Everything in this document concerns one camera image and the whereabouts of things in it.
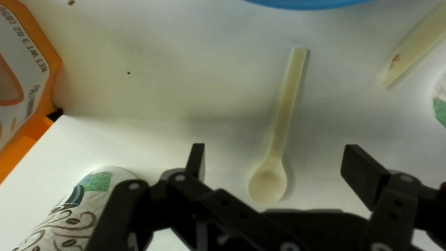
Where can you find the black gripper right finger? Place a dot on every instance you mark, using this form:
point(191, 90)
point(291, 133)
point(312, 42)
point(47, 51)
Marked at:
point(398, 209)

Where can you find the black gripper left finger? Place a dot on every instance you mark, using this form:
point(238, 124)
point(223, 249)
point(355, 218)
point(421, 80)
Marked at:
point(139, 218)

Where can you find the cream plastic spoon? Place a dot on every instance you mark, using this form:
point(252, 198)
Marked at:
point(279, 130)

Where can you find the floral paper cup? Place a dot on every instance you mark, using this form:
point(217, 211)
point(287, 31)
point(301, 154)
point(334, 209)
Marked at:
point(440, 106)
point(60, 223)

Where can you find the blue plastic bowl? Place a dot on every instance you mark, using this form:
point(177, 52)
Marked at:
point(306, 3)

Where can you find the cream plastic knife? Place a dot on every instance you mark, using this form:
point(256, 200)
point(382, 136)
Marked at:
point(411, 49)

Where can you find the orange snack pouch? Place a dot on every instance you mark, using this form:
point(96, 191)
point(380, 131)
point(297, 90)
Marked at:
point(22, 70)

